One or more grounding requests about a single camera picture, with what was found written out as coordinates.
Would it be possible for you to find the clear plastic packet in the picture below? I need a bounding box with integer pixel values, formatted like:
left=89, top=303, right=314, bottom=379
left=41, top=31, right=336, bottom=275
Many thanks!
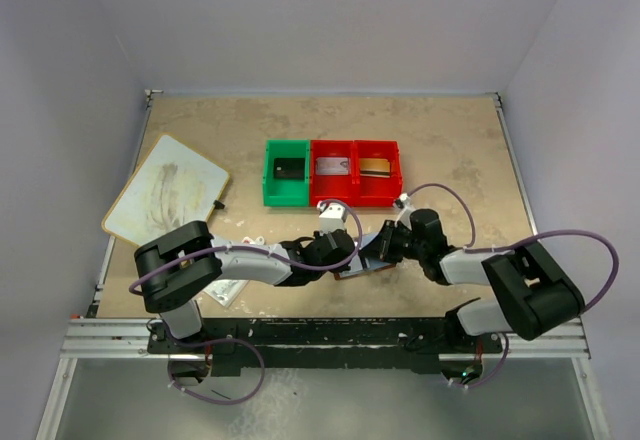
left=204, top=250, right=265, bottom=308

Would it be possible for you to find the white board yellow rim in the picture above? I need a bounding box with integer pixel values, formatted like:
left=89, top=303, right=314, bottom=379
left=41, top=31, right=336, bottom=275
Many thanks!
left=102, top=134, right=230, bottom=246

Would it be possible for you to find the aluminium frame rail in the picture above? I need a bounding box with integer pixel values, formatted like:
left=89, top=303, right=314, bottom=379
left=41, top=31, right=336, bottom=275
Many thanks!
left=61, top=318, right=591, bottom=359

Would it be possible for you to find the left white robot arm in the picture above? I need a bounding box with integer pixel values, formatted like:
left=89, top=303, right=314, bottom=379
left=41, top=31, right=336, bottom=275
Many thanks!
left=129, top=221, right=361, bottom=340

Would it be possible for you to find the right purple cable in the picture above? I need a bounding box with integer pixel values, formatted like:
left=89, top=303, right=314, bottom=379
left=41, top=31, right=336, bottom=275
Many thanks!
left=402, top=182, right=620, bottom=390

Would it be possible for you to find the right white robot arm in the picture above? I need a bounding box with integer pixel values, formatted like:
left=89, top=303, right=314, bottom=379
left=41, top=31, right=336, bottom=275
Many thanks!
left=361, top=209, right=586, bottom=341

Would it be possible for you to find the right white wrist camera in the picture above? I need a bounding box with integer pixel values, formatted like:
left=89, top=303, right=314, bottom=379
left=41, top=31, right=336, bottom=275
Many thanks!
left=394, top=193, right=415, bottom=228

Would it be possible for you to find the red plastic bin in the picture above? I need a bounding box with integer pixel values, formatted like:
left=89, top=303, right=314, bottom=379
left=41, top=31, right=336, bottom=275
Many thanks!
left=354, top=140, right=403, bottom=207
left=310, top=140, right=359, bottom=205

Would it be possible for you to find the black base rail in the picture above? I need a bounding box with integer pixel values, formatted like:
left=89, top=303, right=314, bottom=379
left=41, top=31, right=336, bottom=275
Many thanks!
left=148, top=317, right=503, bottom=377

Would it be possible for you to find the red middle plastic bin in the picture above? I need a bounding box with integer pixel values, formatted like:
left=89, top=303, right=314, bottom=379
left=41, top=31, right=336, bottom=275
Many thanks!
left=310, top=140, right=359, bottom=205

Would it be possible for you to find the grey chip card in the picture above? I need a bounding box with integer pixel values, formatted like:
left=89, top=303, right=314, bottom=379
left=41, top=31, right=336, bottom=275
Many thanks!
left=273, top=157, right=306, bottom=180

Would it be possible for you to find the gold card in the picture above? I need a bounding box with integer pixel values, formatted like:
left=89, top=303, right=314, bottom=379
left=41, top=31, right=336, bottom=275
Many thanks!
left=359, top=157, right=392, bottom=178

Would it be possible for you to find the brown leather card holder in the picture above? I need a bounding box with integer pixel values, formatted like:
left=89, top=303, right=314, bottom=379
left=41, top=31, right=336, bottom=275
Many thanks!
left=334, top=253, right=394, bottom=281

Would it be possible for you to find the silver card in bin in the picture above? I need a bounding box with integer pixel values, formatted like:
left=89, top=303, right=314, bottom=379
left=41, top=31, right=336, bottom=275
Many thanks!
left=315, top=157, right=351, bottom=176

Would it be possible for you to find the red right plastic bin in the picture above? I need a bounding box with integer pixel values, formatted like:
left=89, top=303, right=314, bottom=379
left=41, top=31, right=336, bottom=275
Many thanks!
left=354, top=140, right=403, bottom=207

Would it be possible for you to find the green plastic bin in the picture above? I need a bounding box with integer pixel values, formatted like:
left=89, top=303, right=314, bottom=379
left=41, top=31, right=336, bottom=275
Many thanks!
left=262, top=139, right=311, bottom=207

